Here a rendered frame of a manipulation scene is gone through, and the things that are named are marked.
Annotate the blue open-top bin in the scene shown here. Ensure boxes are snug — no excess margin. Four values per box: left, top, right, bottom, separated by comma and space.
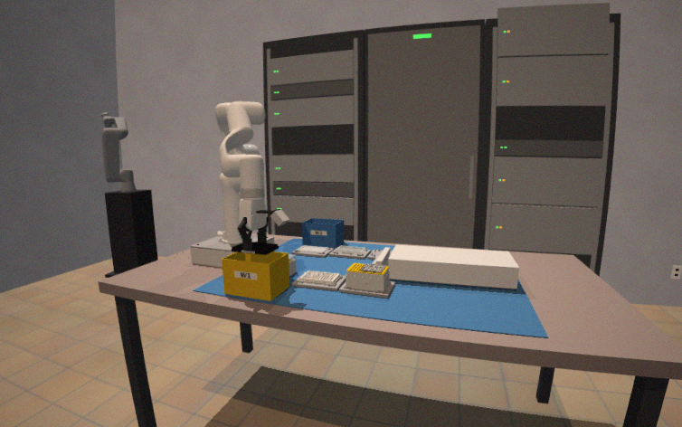
302, 218, 344, 249

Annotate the blue bench mat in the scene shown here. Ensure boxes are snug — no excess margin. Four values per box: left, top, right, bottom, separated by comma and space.
193, 254, 548, 338

